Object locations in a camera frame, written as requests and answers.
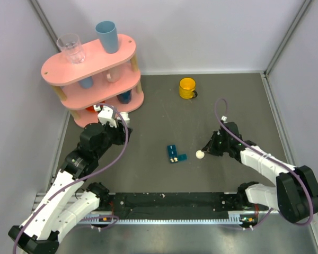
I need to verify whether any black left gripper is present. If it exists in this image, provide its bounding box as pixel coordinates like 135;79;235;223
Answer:
94;119;132;158

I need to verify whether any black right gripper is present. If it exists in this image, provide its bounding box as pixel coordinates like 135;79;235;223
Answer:
202;131;231;156

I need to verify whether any white bottle cap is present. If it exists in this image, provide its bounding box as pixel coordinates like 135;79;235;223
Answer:
196;150;205;159

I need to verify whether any teal pill organizer box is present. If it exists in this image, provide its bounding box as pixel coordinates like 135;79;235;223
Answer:
167;144;187;164

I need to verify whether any white pill bottle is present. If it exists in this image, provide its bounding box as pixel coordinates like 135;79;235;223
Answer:
120;112;130;126

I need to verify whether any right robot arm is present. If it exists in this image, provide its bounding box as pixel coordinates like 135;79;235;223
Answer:
196;122;318;223

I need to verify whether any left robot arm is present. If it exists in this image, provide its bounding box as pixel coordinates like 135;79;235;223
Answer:
8;117;132;253

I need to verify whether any dark blue faceted cup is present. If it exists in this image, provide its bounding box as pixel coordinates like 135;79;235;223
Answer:
117;90;132;104

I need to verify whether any orange plastic bowl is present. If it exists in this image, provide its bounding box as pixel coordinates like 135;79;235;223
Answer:
86;105;96;112

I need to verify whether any pink three-tier wooden shelf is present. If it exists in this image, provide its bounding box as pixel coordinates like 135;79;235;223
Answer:
41;34;144;128

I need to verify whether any small light blue cup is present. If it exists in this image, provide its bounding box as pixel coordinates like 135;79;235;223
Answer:
78;77;94;89

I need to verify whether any yellow mug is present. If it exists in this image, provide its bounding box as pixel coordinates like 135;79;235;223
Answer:
179;77;198;99

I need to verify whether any light blue plastic tumbler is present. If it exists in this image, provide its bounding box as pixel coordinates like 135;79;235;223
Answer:
95;21;119;54

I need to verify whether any clear drinking glass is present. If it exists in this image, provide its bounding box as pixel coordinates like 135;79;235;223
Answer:
57;33;85;64

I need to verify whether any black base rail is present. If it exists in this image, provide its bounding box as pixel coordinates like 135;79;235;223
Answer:
109;192;256;220

